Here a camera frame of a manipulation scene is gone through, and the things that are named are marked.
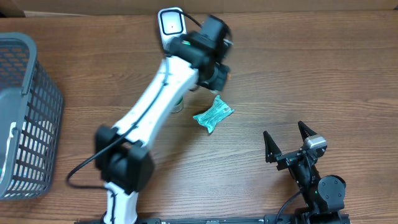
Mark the white barcode scanner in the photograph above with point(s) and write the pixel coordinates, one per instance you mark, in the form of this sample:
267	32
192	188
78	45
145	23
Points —
171	24

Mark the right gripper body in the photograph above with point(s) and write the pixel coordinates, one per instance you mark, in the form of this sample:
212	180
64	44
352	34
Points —
289	160

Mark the grey plastic mesh basket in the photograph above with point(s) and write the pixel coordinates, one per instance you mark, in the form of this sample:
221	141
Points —
31	119

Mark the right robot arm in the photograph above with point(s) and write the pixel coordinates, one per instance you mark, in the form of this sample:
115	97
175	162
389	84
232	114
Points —
319	199

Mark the green lid jar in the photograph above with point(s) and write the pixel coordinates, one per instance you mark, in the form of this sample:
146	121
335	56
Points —
178	106

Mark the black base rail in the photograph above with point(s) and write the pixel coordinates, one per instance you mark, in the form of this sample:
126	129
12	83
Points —
211	221

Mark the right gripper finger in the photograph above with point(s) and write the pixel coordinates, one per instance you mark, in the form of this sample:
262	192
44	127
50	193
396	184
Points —
305	131
272	150

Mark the cardboard back wall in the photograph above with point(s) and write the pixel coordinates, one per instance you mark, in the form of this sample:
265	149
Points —
17	8

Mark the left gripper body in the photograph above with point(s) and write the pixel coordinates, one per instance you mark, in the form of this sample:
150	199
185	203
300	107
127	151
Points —
217	78

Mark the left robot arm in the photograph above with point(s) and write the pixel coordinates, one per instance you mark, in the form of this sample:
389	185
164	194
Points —
123	151

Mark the teal tissue packet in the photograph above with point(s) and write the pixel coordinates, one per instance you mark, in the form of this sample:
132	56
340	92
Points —
216	113

